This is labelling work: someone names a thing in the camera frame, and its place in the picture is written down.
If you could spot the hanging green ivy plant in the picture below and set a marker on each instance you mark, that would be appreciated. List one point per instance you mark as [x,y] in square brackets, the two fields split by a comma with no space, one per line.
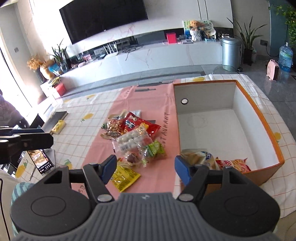
[282,18]

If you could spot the gold candy bag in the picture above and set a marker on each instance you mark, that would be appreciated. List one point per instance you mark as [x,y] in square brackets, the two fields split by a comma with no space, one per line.
[113,128]

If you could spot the floor potted plant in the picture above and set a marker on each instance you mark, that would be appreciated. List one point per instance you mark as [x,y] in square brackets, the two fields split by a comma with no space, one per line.
[247,35]

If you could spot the silver trash can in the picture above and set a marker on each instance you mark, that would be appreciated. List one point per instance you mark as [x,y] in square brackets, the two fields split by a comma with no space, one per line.
[231,53]

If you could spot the teddy bear in bag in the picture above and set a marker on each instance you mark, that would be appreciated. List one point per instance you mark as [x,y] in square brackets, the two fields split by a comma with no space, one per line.
[195,30]

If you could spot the white balls candy bag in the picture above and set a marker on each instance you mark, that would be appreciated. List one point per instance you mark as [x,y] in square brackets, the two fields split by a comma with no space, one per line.
[131,140]

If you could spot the black book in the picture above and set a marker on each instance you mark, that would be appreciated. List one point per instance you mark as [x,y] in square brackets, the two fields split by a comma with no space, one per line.
[53,120]

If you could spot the left potted green plant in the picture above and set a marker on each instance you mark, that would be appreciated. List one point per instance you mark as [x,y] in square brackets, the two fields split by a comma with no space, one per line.
[59,54]

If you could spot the red box on shelf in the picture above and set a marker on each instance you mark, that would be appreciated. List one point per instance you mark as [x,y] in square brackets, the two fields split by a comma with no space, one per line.
[60,88]

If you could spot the pink restaurant table mat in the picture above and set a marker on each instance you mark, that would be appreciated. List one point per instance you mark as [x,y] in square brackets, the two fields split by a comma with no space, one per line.
[156,105]

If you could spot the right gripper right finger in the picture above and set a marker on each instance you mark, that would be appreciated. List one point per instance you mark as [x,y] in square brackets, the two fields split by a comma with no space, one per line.
[182,168]

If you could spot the yellow snack packet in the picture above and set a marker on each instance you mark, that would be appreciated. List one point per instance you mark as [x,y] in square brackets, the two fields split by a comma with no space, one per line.
[123,178]

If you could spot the red striped snack bag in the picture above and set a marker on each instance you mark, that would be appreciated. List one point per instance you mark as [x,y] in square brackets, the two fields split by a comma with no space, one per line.
[238,164]

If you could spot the green snack packet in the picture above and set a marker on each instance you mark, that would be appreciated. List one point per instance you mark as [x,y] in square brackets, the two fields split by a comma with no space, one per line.
[153,151]

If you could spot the beige bread snack bag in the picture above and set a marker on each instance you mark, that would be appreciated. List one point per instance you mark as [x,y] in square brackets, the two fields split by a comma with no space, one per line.
[199,156]

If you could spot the dried flower vase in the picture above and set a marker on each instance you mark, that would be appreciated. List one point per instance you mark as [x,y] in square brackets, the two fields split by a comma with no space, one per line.
[36,64]

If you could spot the red chips bag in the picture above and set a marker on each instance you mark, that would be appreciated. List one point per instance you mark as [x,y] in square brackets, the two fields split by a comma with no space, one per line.
[132,122]

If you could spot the pink small heater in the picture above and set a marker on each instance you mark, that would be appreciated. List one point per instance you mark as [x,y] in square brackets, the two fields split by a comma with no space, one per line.
[273,70]

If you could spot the large black television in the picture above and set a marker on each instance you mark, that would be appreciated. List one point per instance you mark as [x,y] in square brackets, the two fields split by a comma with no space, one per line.
[85,18]

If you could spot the silver pen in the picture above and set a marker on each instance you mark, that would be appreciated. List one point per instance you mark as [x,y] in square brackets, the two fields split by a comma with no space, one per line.
[32,173]

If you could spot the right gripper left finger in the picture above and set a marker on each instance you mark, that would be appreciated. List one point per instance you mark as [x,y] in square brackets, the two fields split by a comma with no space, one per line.
[108,167]

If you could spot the blue water jug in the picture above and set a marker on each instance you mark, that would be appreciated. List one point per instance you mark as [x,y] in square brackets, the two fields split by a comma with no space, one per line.
[285,57]

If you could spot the smartphone on stand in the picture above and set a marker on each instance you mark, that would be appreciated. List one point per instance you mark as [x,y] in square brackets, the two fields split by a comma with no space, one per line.
[41,161]

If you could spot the white wifi router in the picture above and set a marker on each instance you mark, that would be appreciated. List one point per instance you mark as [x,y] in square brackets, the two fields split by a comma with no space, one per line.
[110,49]

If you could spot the orange cardboard box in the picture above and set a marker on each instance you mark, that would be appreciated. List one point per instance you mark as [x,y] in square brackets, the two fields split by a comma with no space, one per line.
[222,118]

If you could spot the white marble tv cabinet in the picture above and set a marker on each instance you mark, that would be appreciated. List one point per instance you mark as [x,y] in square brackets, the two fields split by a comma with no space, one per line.
[147,58]

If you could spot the red box on cabinet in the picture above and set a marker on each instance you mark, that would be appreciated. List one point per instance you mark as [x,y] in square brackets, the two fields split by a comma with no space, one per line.
[171,38]

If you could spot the yellow tissue pack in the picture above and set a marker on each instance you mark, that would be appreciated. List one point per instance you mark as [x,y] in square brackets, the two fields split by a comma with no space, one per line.
[58,127]

